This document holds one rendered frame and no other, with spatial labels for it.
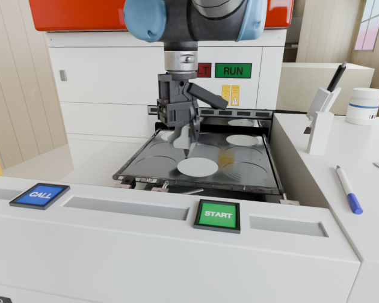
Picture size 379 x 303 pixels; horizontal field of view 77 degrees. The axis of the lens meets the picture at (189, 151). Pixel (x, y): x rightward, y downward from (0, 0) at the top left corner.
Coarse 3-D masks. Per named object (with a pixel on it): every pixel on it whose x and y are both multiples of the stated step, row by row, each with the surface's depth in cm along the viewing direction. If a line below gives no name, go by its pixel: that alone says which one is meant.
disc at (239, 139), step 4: (232, 136) 78; (236, 136) 78; (240, 136) 78; (244, 136) 78; (248, 136) 78; (228, 140) 75; (232, 140) 75; (236, 140) 75; (240, 140) 75; (244, 140) 75; (248, 140) 75; (252, 140) 75; (256, 140) 75; (236, 144) 72; (240, 144) 72; (244, 144) 72; (248, 144) 72; (252, 144) 72
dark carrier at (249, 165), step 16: (160, 144) 72; (208, 144) 72; (224, 144) 71; (256, 144) 72; (144, 160) 62; (160, 160) 62; (176, 160) 61; (224, 160) 61; (240, 160) 62; (256, 160) 61; (144, 176) 53; (160, 176) 53; (176, 176) 53; (192, 176) 54; (208, 176) 54; (224, 176) 53; (240, 176) 54; (256, 176) 54; (272, 176) 53
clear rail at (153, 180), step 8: (120, 176) 53; (128, 176) 53; (136, 176) 53; (160, 184) 52; (168, 184) 51; (176, 184) 51; (184, 184) 51; (192, 184) 50; (200, 184) 50; (208, 184) 50; (216, 184) 50; (224, 184) 50; (248, 192) 49; (256, 192) 48; (264, 192) 48; (272, 192) 48; (280, 192) 47
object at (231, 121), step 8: (152, 120) 88; (200, 120) 85; (208, 120) 85; (216, 120) 84; (224, 120) 84; (232, 120) 83; (240, 120) 83; (248, 120) 82; (256, 120) 82; (264, 120) 81; (152, 128) 90
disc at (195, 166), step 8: (184, 160) 61; (192, 160) 61; (200, 160) 61; (208, 160) 61; (184, 168) 57; (192, 168) 57; (200, 168) 57; (208, 168) 57; (216, 168) 57; (200, 176) 53
